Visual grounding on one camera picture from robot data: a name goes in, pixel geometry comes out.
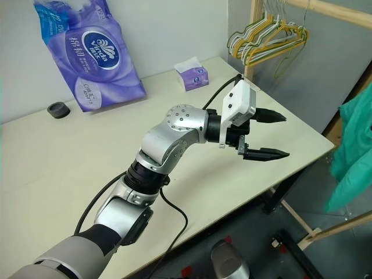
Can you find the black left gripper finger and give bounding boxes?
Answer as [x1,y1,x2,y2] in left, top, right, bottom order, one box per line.
[255,108,288,124]
[242,147,291,162]

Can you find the wooden clothes rack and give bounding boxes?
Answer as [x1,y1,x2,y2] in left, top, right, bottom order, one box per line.
[243,0,372,251]

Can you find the large purple tissue pack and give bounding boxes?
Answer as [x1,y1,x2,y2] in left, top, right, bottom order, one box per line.
[33,0,147,113]

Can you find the green shorts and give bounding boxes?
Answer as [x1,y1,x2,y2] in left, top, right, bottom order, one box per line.
[324,87,372,213]

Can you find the bunch of clothes hangers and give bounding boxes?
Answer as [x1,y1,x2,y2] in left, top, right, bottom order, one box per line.
[239,0,305,65]

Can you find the black round cap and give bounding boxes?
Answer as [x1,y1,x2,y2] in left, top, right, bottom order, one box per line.
[46,101,71,120]

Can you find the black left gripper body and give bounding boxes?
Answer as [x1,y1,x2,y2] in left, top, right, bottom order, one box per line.
[226,119,252,155]

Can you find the dark green wire hanger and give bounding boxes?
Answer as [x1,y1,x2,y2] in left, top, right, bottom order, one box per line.
[226,17,309,60]

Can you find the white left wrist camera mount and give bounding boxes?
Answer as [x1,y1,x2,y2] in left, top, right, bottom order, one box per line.
[218,80,258,149]

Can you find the black metal table frame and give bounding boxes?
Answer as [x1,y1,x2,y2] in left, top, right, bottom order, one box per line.
[263,170,325,279]

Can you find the lime green wire hanger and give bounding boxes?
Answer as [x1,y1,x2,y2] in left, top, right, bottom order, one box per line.
[274,2,310,80]

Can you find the grey rounded shape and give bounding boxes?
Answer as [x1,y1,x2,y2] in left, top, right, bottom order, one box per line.
[210,239,252,279]

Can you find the yellow wire hanger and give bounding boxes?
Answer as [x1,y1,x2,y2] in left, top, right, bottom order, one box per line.
[231,19,309,58]
[237,17,309,63]

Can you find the small purple tissue pack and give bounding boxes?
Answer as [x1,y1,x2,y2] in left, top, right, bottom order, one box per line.
[173,58,211,92]

